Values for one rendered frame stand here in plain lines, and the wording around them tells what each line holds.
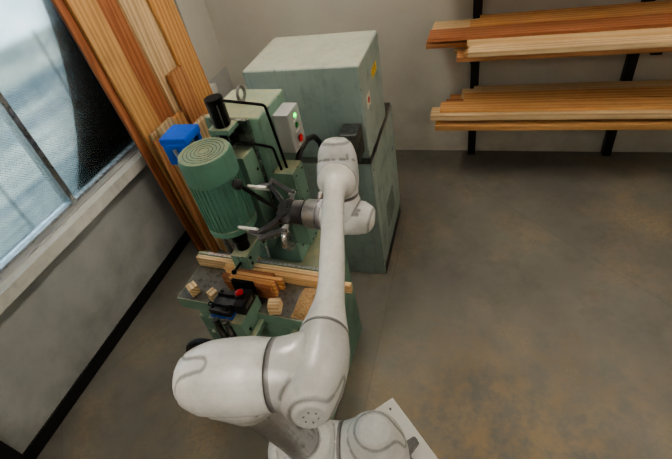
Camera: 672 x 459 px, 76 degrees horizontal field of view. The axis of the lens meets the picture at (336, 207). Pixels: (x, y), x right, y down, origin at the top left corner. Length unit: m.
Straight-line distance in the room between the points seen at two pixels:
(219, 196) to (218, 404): 0.76
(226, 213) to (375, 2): 2.35
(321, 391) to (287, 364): 0.07
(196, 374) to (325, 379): 0.23
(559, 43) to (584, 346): 1.70
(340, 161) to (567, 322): 1.91
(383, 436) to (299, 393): 0.57
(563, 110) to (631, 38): 0.54
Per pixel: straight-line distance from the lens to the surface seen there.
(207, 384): 0.84
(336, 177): 1.10
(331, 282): 0.96
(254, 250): 1.69
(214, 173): 1.39
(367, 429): 1.32
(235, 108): 1.62
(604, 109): 3.31
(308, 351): 0.80
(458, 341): 2.58
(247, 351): 0.82
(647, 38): 3.09
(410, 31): 3.48
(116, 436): 2.83
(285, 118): 1.57
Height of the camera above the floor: 2.17
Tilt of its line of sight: 39 degrees down
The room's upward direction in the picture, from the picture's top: 12 degrees counter-clockwise
